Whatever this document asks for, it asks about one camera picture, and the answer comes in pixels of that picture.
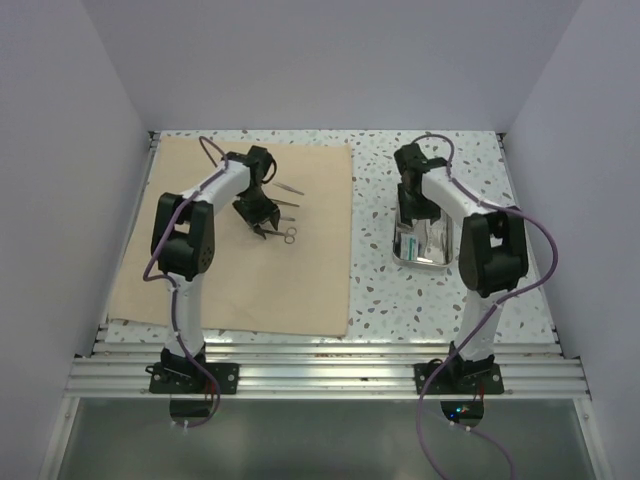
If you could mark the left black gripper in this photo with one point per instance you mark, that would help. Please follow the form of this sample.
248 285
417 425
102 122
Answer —
270 211

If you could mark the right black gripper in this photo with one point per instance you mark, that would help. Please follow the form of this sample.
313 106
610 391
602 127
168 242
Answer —
409 213

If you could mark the steel surgical scissors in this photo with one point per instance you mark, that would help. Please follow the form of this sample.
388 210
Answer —
288 235

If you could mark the green white sachet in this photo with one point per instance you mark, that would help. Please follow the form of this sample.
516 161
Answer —
409 247

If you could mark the white printed sachet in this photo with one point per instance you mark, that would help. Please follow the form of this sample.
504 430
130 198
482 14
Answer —
435 242

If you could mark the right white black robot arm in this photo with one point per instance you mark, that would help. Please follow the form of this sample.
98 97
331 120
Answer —
490 246

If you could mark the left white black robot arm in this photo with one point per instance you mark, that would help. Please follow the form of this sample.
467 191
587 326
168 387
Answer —
183 249

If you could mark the short steel tweezers top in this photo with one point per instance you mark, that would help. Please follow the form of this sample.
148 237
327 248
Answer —
288 188

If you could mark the stainless steel tray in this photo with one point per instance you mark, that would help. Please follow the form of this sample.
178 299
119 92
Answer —
400 227

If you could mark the beige cloth mat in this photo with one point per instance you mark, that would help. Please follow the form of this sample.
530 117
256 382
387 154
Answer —
254 284

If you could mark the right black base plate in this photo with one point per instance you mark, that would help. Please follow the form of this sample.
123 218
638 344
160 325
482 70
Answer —
469 378

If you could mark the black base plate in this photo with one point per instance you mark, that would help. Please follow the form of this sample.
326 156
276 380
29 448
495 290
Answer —
164 382
469 378

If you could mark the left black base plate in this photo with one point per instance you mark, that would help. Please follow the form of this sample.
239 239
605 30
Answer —
164 382

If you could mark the aluminium rail frame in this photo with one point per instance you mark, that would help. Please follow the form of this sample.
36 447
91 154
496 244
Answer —
346 407

